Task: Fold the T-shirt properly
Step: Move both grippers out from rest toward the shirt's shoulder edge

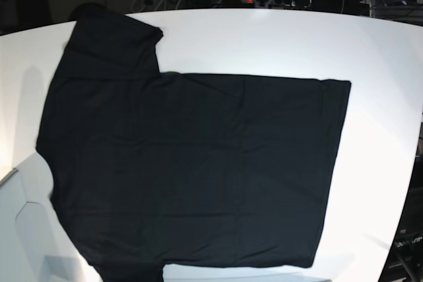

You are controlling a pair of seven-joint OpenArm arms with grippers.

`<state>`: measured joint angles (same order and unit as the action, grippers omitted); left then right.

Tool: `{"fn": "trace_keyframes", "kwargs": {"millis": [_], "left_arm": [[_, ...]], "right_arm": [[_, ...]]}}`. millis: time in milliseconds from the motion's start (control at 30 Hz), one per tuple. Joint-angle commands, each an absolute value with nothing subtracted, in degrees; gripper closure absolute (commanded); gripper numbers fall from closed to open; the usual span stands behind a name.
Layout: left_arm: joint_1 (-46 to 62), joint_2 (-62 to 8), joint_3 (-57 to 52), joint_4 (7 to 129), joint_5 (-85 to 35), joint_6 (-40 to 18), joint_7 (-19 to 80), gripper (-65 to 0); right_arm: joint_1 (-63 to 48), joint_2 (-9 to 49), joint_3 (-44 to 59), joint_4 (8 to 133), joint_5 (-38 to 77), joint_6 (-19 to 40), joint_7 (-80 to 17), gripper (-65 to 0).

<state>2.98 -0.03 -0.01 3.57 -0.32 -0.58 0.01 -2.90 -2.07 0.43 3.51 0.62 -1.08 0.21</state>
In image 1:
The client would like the black T-shirt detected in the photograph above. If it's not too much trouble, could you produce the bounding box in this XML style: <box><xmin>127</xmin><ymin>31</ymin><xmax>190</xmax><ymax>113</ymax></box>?
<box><xmin>36</xmin><ymin>7</ymin><xmax>351</xmax><ymax>281</ymax></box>

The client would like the black power strip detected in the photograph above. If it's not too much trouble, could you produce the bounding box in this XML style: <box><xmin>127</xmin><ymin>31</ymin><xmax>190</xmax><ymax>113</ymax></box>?
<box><xmin>221</xmin><ymin>0</ymin><xmax>312</xmax><ymax>10</ymax></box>

